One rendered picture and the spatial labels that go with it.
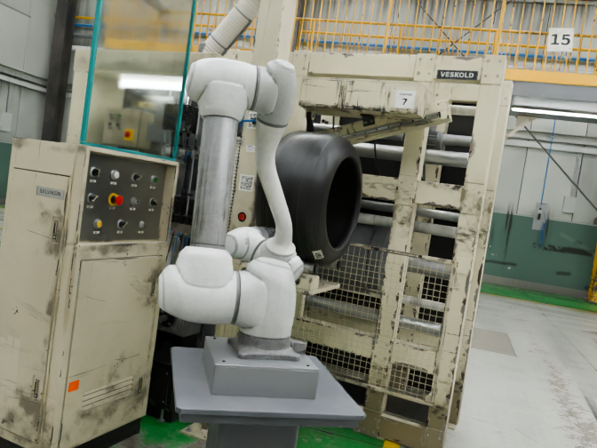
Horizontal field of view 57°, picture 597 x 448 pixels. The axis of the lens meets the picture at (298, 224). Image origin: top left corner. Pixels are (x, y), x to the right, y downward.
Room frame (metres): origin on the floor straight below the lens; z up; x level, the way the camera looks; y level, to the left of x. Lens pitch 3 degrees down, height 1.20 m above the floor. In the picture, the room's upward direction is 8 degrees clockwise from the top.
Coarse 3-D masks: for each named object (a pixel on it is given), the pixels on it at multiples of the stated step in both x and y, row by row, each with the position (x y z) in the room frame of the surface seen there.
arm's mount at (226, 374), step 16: (208, 336) 1.71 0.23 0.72; (208, 352) 1.59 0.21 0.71; (224, 352) 1.55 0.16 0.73; (208, 368) 1.54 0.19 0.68; (224, 368) 1.43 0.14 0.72; (240, 368) 1.45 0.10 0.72; (256, 368) 1.46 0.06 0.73; (272, 368) 1.47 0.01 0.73; (288, 368) 1.48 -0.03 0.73; (304, 368) 1.49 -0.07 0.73; (224, 384) 1.44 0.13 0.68; (240, 384) 1.45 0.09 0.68; (256, 384) 1.46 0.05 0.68; (272, 384) 1.47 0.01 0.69; (288, 384) 1.48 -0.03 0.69; (304, 384) 1.49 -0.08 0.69
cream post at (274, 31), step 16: (272, 0) 2.58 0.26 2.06; (288, 0) 2.59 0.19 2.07; (272, 16) 2.57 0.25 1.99; (288, 16) 2.61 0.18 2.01; (256, 32) 2.60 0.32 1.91; (272, 32) 2.57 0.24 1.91; (288, 32) 2.63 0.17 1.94; (256, 48) 2.60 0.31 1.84; (272, 48) 2.56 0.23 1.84; (288, 48) 2.65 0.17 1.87; (256, 64) 2.59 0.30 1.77; (256, 112) 2.58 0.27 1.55; (240, 160) 2.60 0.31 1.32; (256, 176) 2.56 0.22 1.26; (240, 192) 2.59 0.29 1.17; (240, 208) 2.59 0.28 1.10; (240, 224) 2.58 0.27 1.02; (256, 224) 2.58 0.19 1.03; (224, 336) 2.58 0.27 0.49
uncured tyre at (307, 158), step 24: (288, 144) 2.36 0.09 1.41; (312, 144) 2.33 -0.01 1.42; (336, 144) 2.36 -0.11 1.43; (288, 168) 2.28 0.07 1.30; (312, 168) 2.25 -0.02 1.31; (336, 168) 2.32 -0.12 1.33; (360, 168) 2.60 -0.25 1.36; (264, 192) 2.30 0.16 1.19; (288, 192) 2.25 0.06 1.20; (312, 192) 2.22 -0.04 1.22; (336, 192) 2.78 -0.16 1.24; (360, 192) 2.65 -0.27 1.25; (264, 216) 2.31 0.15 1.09; (312, 216) 2.23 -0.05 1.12; (336, 216) 2.77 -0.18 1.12; (312, 240) 2.27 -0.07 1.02; (336, 240) 2.69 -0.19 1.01
